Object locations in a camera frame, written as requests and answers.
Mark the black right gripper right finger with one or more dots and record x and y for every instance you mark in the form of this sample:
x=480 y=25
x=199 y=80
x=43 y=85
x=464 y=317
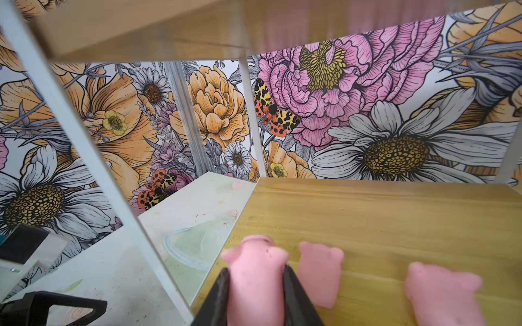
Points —
x=299 y=310

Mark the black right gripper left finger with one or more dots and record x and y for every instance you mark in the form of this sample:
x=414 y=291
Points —
x=213 y=312

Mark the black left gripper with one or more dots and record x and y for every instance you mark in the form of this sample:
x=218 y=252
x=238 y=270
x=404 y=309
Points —
x=34 y=308

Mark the pink pig toy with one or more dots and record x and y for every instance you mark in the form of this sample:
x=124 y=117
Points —
x=256 y=290
x=320 y=273
x=440 y=296

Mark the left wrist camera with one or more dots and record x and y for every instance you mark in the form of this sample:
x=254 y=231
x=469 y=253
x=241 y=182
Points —
x=27 y=247

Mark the aluminium left corner post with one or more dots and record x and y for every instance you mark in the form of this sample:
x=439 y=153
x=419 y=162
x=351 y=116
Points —
x=179 y=86

